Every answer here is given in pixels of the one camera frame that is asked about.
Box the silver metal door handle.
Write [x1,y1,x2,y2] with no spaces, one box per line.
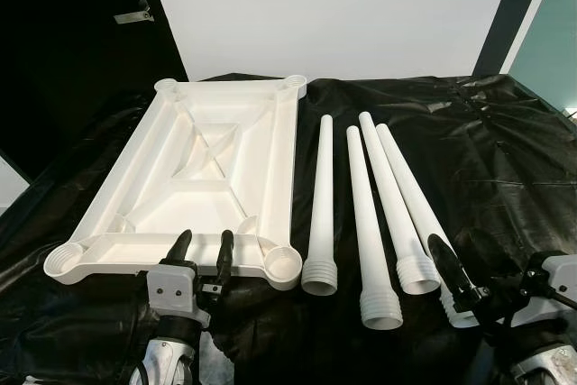
[114,0,154,25]

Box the black wall strip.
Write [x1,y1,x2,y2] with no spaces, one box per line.
[472,0,554,78]

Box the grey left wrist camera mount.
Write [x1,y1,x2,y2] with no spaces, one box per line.
[145,261,212,329]

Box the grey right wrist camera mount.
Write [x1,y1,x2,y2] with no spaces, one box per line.
[526,253,577,309]

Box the black door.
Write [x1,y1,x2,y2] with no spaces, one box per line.
[0,0,188,183]

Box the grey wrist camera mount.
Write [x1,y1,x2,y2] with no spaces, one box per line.
[145,261,212,329]
[526,253,577,309]

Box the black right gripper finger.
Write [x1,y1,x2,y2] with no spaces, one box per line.
[426,234,472,306]

